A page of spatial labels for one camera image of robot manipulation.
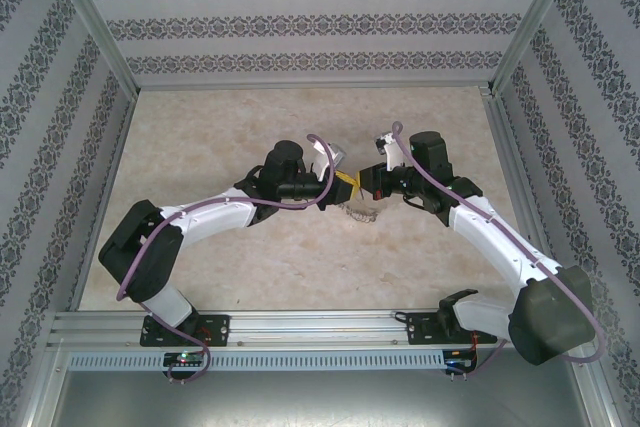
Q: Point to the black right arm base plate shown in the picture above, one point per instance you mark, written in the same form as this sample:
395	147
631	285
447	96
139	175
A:
420	329

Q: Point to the grey sheet metal shelf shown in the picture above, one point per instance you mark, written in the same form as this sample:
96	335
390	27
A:
320	402

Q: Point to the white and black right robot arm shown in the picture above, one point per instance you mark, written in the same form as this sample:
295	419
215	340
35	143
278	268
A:
490	237

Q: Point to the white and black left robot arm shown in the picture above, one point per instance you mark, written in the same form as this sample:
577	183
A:
210	217

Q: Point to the aluminium frame post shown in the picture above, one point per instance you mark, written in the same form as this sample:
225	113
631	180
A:
535	22
95	22

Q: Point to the aluminium table edge rail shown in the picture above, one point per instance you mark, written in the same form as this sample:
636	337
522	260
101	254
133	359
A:
102	187
512	147

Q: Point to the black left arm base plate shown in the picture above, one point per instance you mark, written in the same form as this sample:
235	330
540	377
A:
220	332

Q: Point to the small circuit board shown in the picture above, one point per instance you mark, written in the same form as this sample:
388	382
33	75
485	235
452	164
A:
457	362
182	360

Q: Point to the long aluminium base rail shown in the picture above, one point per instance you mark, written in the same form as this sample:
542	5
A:
310	329

